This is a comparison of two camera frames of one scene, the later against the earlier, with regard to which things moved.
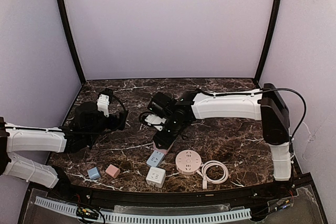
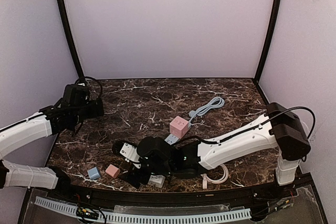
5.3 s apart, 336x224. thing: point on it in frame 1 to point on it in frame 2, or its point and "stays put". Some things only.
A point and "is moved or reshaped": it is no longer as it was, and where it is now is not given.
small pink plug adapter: (113, 171) stays put
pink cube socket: (164, 151) is moved or reshaped
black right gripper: (164, 140) to (140, 172)
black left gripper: (115, 120) to (92, 108)
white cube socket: (156, 177) stays put
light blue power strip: (155, 159) is moved or reshaped
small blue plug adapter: (94, 173) stays put
